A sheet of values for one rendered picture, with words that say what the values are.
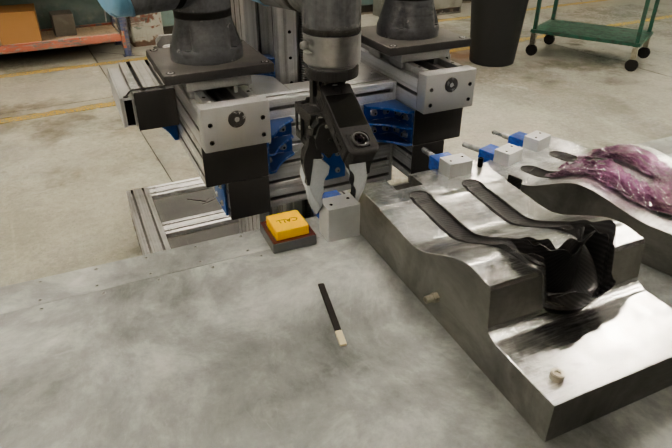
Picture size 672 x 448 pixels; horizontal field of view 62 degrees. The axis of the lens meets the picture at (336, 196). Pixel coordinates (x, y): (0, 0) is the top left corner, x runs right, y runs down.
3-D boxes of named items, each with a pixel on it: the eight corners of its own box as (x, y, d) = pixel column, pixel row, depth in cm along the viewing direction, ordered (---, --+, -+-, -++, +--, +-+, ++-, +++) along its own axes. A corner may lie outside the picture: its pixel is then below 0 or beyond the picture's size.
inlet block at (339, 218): (296, 202, 92) (295, 172, 89) (325, 196, 93) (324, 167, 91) (328, 242, 81) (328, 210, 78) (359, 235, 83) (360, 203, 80)
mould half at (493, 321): (355, 228, 104) (356, 162, 97) (471, 200, 113) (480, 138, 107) (544, 442, 64) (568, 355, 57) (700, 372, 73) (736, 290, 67)
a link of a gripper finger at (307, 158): (324, 181, 81) (337, 124, 77) (329, 187, 79) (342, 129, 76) (293, 180, 78) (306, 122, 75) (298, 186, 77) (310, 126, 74)
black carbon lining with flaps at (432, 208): (402, 204, 98) (405, 154, 93) (478, 186, 104) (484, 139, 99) (540, 330, 70) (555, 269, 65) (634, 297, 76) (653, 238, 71)
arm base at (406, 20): (365, 29, 141) (366, -13, 136) (416, 24, 146) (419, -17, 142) (396, 43, 129) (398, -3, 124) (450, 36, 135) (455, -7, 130)
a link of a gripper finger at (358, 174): (357, 183, 88) (345, 132, 83) (375, 200, 84) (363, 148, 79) (340, 191, 88) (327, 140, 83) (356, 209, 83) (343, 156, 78)
